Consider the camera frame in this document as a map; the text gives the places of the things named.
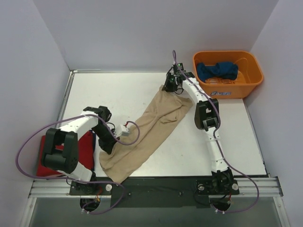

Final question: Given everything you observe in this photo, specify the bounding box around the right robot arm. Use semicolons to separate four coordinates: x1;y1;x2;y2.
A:
162;63;233;194

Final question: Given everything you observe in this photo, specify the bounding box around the purple cable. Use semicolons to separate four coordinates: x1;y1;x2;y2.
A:
172;50;260;215
14;113;141;215

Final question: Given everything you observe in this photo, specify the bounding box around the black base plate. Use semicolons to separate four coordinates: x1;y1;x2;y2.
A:
70;176;240;211

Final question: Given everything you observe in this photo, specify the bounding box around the aluminium rail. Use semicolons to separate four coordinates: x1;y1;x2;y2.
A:
28;177;283;199

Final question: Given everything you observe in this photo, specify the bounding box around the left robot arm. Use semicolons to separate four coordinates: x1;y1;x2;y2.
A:
41;106;116;195

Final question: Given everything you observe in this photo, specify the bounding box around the crumpled blue t shirt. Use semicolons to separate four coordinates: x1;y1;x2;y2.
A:
196;61;239;82

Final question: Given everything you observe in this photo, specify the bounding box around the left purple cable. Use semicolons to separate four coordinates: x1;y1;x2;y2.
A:
14;113;141;215

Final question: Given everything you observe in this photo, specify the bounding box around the beige t shirt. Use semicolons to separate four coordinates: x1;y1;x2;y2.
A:
99;89;193;183

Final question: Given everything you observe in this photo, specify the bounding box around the folded red t shirt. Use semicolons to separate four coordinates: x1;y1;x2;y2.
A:
36;131;96;177

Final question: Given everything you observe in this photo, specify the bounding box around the orange plastic basket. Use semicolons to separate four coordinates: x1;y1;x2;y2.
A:
193;51;263;99

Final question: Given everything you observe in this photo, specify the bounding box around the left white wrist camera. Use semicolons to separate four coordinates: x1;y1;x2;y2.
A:
114;122;130;138

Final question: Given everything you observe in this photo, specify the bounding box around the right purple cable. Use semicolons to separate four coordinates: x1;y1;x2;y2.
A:
172;50;260;215

